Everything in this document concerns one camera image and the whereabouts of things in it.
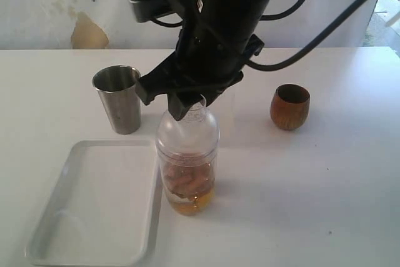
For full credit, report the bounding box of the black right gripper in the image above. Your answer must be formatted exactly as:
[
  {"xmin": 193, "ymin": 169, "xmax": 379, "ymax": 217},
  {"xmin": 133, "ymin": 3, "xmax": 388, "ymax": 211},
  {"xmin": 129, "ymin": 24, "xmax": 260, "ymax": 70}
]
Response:
[{"xmin": 135, "ymin": 24, "xmax": 244, "ymax": 121}]

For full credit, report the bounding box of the grey metal cup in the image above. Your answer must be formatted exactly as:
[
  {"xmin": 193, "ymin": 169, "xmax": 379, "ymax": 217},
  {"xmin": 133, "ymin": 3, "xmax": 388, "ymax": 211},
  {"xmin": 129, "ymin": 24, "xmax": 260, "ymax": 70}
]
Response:
[{"xmin": 92, "ymin": 65, "xmax": 141, "ymax": 134}]

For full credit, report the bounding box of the clear plastic dome lid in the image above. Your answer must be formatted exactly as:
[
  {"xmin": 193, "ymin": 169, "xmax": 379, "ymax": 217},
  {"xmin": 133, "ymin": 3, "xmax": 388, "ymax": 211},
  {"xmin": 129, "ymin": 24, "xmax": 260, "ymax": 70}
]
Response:
[{"xmin": 156, "ymin": 95, "xmax": 220, "ymax": 167}]

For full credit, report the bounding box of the clear glass jar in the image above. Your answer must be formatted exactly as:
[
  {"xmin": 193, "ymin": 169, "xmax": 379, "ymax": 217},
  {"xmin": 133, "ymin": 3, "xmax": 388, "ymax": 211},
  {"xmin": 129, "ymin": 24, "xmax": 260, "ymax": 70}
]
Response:
[{"xmin": 158, "ymin": 153, "xmax": 218, "ymax": 216}]

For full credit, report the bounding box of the brown wooden cup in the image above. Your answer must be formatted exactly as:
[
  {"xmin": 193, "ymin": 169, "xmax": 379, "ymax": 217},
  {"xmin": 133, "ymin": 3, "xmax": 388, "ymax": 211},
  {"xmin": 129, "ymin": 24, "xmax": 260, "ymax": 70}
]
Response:
[{"xmin": 270, "ymin": 83, "xmax": 310, "ymax": 131}]

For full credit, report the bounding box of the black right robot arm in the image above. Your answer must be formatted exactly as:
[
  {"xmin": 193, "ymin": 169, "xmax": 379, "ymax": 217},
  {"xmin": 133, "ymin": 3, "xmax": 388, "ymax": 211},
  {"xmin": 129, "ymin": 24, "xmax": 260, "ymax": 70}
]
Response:
[{"xmin": 129, "ymin": 0, "xmax": 367, "ymax": 120}]

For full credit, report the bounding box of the translucent plastic measuring cup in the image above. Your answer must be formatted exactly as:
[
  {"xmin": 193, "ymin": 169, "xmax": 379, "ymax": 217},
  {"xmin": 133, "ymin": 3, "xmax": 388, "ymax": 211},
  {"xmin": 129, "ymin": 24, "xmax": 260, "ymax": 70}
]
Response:
[{"xmin": 214, "ymin": 88, "xmax": 236, "ymax": 145}]

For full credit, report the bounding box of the clear plastic tray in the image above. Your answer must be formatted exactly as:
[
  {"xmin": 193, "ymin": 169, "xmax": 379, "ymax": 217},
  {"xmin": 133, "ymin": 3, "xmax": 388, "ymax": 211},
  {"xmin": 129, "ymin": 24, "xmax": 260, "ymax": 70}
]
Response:
[{"xmin": 24, "ymin": 139, "xmax": 161, "ymax": 266}]

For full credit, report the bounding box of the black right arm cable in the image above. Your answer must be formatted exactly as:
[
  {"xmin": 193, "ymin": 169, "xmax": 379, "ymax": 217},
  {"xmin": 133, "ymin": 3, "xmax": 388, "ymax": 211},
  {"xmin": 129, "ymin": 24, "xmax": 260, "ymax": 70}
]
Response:
[{"xmin": 149, "ymin": 0, "xmax": 383, "ymax": 72}]

